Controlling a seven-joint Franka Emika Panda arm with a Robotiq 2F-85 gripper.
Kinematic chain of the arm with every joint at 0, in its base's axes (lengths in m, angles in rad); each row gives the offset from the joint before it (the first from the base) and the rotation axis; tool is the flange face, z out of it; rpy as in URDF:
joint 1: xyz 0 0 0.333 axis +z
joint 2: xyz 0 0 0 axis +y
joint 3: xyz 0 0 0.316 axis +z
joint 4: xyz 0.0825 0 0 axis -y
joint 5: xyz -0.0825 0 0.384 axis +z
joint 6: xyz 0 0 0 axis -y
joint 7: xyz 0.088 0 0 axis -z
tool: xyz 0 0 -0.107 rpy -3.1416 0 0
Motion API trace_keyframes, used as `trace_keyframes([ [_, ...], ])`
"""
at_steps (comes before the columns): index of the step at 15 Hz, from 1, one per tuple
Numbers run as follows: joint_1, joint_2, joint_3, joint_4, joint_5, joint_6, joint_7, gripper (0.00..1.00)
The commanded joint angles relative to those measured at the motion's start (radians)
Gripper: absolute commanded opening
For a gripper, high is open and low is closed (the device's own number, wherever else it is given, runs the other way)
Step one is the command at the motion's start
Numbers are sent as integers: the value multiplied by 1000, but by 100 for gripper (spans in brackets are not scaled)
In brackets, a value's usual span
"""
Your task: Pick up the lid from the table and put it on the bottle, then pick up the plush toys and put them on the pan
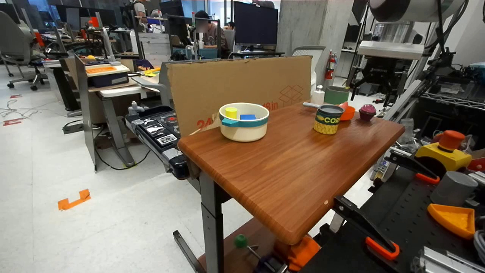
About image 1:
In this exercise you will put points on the light grey cylinder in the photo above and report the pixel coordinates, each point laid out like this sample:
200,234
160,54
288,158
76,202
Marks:
455,187

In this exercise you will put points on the black monitor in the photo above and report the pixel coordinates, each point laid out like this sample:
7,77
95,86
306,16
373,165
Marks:
254,25

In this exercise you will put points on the yellow corn can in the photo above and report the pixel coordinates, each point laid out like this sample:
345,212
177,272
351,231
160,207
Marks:
327,124

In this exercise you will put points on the red fire extinguisher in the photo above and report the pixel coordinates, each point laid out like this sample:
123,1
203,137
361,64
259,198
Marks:
329,66

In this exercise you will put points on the orange floor tape marker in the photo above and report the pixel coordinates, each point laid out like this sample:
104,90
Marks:
73,202

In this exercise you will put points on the orange plastic wedge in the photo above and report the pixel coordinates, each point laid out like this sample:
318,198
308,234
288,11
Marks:
455,221

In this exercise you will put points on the aluminium extrusion rail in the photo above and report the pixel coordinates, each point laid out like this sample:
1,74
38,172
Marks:
444,260

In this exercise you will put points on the white shaker bottle grey cap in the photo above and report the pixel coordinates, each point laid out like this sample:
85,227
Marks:
317,96

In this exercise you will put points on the green knob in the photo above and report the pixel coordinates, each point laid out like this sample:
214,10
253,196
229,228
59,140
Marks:
241,242

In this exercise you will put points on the wooden table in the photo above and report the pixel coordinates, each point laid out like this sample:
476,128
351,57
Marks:
282,172

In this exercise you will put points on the orange topped device box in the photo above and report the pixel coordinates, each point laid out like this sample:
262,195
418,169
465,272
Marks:
106,74

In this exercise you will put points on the orange plastic bracket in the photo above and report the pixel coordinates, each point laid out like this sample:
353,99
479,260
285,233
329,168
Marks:
303,252

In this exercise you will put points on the white panel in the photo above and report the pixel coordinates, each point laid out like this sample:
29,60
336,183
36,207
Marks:
297,28

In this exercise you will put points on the blue toy block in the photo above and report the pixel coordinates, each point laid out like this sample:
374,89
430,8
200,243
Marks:
247,117

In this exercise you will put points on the black metal equipment frame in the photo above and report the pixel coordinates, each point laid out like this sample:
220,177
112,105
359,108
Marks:
448,101

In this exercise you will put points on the black perforated breadboard table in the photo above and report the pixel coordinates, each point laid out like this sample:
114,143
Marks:
403,213

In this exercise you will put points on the yellow toy block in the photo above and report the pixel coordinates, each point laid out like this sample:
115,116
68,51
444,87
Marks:
230,113

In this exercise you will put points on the brown cardboard board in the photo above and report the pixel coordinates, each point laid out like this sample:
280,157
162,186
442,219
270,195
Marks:
227,81

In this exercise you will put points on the yellow emergency stop button box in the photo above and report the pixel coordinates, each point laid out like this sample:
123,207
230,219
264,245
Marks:
444,154

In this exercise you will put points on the pink frosted toy donut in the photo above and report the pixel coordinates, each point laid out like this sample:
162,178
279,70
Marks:
367,113

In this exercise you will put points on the green plastic container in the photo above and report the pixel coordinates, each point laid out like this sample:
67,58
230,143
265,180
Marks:
336,95

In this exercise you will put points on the grey desk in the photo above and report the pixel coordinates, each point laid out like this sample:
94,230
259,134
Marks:
107,101

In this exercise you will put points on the grey wrist camera bar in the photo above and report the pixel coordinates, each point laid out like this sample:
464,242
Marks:
391,49

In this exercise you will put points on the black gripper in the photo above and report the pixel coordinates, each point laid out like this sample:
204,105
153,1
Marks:
380,69

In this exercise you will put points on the grey round plastic lid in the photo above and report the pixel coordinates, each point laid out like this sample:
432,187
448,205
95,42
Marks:
329,110

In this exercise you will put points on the black equipment tray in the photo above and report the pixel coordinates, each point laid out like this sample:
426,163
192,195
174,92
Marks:
156,131

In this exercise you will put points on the grey swivel chair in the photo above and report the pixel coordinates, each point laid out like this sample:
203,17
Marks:
17,46

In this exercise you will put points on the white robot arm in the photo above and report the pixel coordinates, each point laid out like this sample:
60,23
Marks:
414,10

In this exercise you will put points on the seated person dark hair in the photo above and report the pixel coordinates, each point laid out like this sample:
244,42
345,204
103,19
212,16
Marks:
206,33

